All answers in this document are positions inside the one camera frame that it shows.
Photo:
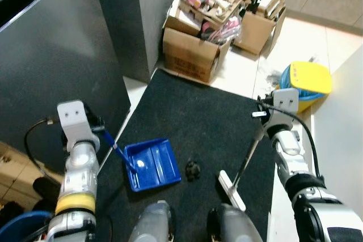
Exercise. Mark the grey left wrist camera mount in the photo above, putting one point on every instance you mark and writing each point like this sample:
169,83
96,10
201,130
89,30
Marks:
72,118

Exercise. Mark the small black debris clump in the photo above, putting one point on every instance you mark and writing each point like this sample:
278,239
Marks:
193,169

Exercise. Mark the dark grey tall cabinet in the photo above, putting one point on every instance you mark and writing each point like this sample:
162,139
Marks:
133,15

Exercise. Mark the grey robot right leg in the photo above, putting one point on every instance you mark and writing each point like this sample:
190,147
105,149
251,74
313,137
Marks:
235,225

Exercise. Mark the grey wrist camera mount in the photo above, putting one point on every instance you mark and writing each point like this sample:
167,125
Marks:
72,118
286,103

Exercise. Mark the large brown cardboard box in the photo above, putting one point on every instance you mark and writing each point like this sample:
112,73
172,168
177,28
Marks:
190,55

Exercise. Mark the blue plastic dustpan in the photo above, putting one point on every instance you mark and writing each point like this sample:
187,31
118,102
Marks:
152,165

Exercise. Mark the black floor mat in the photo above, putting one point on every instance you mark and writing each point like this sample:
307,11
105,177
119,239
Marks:
204,123

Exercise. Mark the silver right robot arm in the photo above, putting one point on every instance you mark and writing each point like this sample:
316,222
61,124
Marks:
300,179

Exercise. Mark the broom with white head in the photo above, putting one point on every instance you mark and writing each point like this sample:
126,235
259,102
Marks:
232,191

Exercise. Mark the grey robot leg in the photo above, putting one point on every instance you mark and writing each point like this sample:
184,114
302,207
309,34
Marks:
235,225
152,224

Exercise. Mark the small brown cardboard box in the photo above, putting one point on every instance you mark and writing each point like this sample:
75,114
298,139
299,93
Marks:
255,29

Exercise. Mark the blue plastic basin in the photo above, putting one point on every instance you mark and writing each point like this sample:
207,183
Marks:
22,225

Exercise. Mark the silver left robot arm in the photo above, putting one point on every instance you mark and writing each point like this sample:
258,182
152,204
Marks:
78,177

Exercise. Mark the grey robot left leg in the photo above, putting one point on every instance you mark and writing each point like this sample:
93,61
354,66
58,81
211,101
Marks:
152,224

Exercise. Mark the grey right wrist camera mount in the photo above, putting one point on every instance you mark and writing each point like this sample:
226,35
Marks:
286,103

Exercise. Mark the yellow and blue bin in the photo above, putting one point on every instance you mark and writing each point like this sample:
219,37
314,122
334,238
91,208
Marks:
309,80

